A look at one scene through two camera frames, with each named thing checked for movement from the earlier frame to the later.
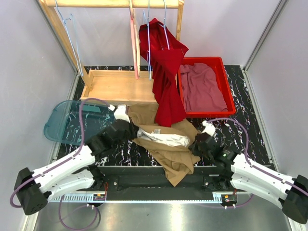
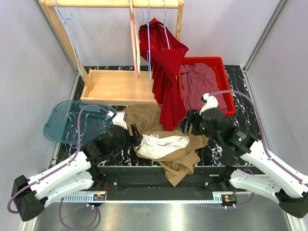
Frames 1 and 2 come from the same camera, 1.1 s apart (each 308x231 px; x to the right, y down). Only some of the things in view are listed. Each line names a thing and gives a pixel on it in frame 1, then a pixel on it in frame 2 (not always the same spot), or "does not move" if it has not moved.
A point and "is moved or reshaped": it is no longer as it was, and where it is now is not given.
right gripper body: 196,150 to 198,127
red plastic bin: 217,63 does not move
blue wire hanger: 164,26 does not move
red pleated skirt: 163,54 does not move
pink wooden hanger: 135,42 does not move
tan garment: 169,146 is moved or reshaped
